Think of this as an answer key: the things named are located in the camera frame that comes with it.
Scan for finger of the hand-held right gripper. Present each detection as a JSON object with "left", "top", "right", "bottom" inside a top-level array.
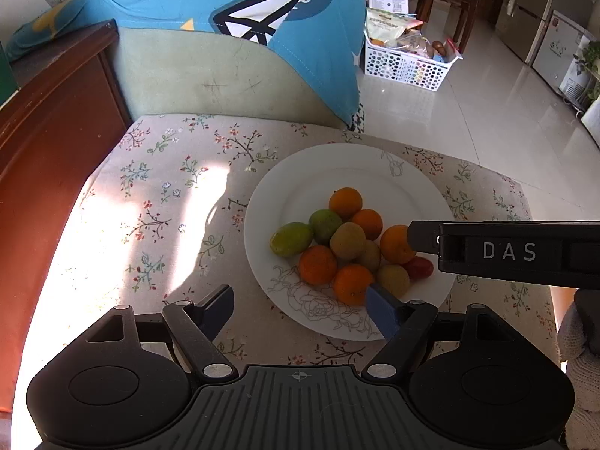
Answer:
[{"left": 407, "top": 221, "right": 441, "bottom": 257}]

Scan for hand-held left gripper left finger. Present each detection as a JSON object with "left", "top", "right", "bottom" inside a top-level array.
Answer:
[{"left": 87, "top": 284, "right": 236, "bottom": 381}]

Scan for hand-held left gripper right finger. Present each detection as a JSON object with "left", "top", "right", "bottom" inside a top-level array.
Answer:
[{"left": 366, "top": 282, "right": 516, "bottom": 381}]

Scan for orange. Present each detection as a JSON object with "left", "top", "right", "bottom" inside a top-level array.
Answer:
[
  {"left": 298, "top": 244, "right": 338, "bottom": 286},
  {"left": 333, "top": 264, "right": 374, "bottom": 306},
  {"left": 328, "top": 187, "right": 363, "bottom": 220},
  {"left": 351, "top": 208, "right": 384, "bottom": 241},
  {"left": 379, "top": 225, "right": 416, "bottom": 264}
]

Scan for red cherry tomato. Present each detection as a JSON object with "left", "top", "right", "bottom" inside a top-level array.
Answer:
[{"left": 404, "top": 256, "right": 434, "bottom": 282}]

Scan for yellow-brown round fruit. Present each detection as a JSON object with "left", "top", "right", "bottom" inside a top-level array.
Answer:
[
  {"left": 358, "top": 240, "right": 382, "bottom": 273},
  {"left": 329, "top": 223, "right": 366, "bottom": 262},
  {"left": 376, "top": 264, "right": 410, "bottom": 297}
]

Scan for green oblong fruit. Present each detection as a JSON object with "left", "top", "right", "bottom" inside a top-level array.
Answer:
[
  {"left": 270, "top": 222, "right": 314, "bottom": 258},
  {"left": 309, "top": 209, "right": 343, "bottom": 245}
]

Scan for white plate with flower drawing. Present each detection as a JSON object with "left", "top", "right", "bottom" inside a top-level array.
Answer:
[{"left": 244, "top": 143, "right": 458, "bottom": 342}]

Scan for white perforated plastic basket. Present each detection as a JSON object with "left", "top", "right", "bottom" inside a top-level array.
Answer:
[{"left": 364, "top": 37, "right": 463, "bottom": 93}]

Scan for white chest freezer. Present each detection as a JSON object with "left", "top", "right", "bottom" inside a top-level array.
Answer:
[{"left": 531, "top": 9, "right": 595, "bottom": 89}]

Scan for potted green plant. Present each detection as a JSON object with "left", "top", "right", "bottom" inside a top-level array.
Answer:
[{"left": 573, "top": 40, "right": 600, "bottom": 78}]

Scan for snack packets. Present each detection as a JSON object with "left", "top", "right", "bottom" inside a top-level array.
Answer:
[{"left": 366, "top": 0, "right": 458, "bottom": 59}]

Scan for silver refrigerator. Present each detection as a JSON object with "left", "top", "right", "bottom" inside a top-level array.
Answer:
[{"left": 496, "top": 0, "right": 563, "bottom": 64}]

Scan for wooden sofa armrest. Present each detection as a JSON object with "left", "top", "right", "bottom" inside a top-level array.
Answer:
[{"left": 0, "top": 21, "right": 133, "bottom": 416}]

